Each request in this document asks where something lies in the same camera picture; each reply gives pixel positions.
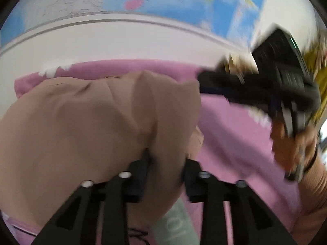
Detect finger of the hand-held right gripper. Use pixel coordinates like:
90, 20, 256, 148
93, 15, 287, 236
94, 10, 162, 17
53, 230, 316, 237
198, 69, 257, 92
200, 88, 272, 113

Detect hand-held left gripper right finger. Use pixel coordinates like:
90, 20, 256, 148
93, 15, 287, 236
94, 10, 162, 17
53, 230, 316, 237
183, 158, 299, 245

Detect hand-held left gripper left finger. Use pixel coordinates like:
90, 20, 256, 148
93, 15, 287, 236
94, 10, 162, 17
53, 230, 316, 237
31, 148, 152, 245

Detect dusty pink jacket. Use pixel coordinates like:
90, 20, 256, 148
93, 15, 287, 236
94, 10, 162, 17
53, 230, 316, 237
0, 70, 205, 235

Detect person's right forearm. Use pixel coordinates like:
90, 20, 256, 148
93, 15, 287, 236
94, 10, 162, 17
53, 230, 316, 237
292, 153, 327, 245

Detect yellow hanging clothes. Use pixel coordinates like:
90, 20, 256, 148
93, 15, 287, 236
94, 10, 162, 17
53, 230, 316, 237
299, 38, 327, 123

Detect person's right hand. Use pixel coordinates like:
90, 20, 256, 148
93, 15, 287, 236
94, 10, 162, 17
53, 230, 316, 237
270, 121, 320, 182

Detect pink printed bedsheet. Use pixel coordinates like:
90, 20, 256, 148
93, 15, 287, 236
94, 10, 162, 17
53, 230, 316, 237
0, 59, 302, 245

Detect black wrist band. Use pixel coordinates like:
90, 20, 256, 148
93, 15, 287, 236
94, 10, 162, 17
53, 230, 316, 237
303, 148, 320, 175

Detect colourful wall map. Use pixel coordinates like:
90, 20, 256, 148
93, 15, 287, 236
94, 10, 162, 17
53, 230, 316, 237
0, 0, 269, 54

